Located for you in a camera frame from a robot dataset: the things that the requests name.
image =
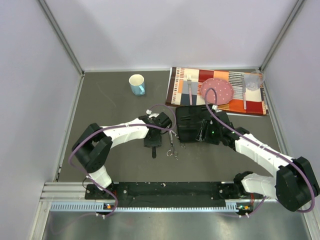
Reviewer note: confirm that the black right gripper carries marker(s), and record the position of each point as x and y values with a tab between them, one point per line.
203	134

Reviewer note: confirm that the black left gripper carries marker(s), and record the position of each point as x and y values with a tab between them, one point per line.
156	143

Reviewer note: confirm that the black handled comb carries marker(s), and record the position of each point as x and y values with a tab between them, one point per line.
154	152

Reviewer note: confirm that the black zip tool case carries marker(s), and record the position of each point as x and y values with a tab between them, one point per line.
195	124

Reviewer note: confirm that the silver straight scissors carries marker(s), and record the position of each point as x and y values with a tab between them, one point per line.
182	145

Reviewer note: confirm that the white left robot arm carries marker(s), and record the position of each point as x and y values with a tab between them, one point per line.
93	146

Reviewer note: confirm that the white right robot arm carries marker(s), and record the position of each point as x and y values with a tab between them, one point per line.
292	181

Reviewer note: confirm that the silver thinning scissors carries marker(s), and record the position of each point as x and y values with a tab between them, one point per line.
171	152

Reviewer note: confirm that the pink polka dot plate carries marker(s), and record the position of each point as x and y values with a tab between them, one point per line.
217	91

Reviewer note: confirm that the colourful patterned placemat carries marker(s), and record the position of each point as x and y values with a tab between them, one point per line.
177	91

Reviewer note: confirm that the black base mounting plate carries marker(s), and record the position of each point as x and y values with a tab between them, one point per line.
177	194

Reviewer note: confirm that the blue ceramic mug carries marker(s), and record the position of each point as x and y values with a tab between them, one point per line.
137	84

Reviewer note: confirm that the clear plastic cup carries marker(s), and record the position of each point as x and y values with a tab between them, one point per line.
254	80

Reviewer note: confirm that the pink handled knife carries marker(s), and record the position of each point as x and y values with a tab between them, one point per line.
244	94

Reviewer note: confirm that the pink handled fork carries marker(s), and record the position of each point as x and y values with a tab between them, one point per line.
189	83

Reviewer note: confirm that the grey slotted cable duct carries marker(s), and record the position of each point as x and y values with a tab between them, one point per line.
230	207

